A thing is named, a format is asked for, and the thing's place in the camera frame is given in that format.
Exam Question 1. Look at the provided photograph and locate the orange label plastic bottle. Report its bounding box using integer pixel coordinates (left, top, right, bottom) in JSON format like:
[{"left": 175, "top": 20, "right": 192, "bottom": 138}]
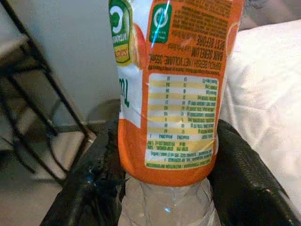
[{"left": 108, "top": 0, "right": 245, "bottom": 226}]

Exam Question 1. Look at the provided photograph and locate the black metal rack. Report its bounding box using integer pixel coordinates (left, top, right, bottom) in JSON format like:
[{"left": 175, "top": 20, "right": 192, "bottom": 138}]
[{"left": 0, "top": 0, "right": 98, "bottom": 186}]

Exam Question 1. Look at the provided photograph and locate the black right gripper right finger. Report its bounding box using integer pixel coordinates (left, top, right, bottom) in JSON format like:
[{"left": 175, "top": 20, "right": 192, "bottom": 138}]
[{"left": 209, "top": 119, "right": 301, "bottom": 226}]

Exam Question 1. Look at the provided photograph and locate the white quilted mattress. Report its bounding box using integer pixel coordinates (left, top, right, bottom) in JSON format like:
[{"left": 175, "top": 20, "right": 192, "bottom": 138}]
[{"left": 220, "top": 20, "right": 301, "bottom": 201}]

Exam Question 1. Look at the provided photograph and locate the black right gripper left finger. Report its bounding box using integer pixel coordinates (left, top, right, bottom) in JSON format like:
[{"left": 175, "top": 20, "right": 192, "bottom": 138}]
[{"left": 40, "top": 115, "right": 129, "bottom": 226}]

